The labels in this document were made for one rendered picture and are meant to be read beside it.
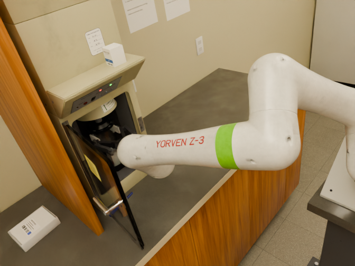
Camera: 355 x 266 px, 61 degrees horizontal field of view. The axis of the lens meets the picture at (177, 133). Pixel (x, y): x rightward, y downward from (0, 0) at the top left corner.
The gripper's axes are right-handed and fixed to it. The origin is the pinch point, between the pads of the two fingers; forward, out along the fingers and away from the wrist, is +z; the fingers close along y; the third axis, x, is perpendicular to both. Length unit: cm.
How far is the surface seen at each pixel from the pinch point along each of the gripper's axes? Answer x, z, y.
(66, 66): -35.2, -10.6, 8.5
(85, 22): -45.3, -10.5, -2.7
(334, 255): 57, -84, -40
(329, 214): 27, -81, -33
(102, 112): -13.3, -8.4, 1.3
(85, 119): -12.7, -4.9, 7.1
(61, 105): -28.0, -18.7, 17.8
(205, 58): 14, 35, -107
